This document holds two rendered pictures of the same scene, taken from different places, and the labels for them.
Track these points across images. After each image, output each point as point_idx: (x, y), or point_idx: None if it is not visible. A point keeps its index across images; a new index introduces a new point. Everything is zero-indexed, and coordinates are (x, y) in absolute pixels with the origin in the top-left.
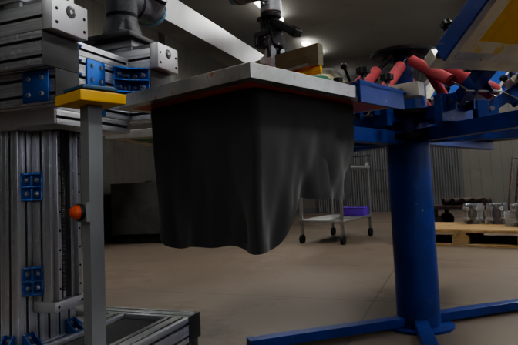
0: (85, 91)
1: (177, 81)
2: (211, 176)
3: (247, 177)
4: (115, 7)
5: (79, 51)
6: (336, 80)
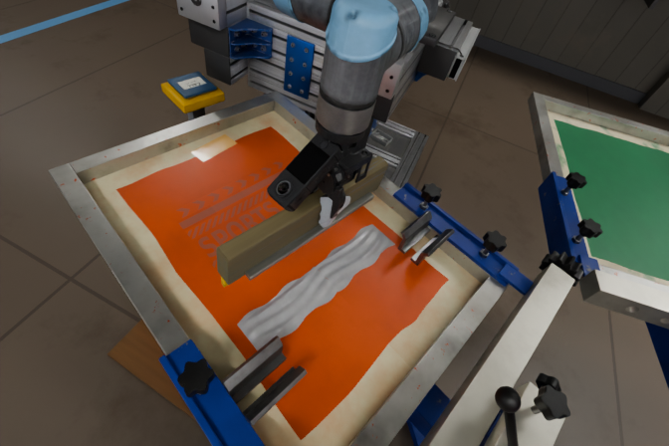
0: (162, 87)
1: (172, 126)
2: None
3: None
4: None
5: (280, 26)
6: (539, 395)
